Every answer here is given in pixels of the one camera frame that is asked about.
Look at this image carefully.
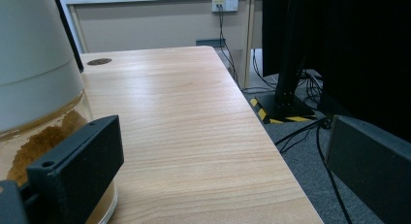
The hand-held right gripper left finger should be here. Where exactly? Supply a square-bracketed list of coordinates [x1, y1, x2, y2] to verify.
[26, 114, 125, 224]

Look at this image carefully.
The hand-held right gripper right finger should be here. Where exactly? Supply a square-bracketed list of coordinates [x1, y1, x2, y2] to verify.
[324, 114, 411, 224]

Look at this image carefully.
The glass spice jar white lid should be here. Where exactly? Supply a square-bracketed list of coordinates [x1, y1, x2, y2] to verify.
[0, 0, 118, 224]

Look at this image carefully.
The black metal stand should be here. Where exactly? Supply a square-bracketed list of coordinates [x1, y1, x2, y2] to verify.
[249, 0, 319, 125]

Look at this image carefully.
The black floor cable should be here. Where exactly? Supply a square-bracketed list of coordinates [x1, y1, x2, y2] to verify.
[274, 116, 354, 224]

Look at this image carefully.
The round desk cable grommet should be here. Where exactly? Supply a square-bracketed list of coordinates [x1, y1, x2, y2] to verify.
[86, 57, 113, 67]

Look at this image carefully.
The dark wall box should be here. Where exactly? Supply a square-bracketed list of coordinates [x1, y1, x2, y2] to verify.
[195, 38, 226, 48]

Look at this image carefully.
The black power cable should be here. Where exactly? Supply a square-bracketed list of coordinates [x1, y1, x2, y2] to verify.
[216, 4, 241, 88]

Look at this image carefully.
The wall power socket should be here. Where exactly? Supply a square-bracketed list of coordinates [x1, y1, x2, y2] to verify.
[211, 0, 239, 14]

